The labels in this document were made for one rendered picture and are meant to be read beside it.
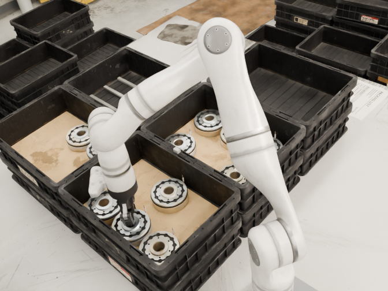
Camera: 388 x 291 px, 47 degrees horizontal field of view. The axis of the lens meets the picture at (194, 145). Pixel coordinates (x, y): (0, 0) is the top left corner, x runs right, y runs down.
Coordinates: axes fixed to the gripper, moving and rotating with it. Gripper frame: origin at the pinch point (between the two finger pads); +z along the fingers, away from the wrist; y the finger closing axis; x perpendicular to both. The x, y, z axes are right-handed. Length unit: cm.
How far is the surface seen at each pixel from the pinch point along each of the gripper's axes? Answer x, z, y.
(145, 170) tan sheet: -3.4, 2.4, 18.5
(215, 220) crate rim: -21.8, -7.0, -10.3
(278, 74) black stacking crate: -53, 3, 58
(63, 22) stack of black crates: 49, 28, 173
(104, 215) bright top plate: 7.2, -0.5, 0.9
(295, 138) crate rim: -47.3, -7.6, 13.6
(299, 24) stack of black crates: -94, 48, 171
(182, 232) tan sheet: -13.1, 2.3, -5.9
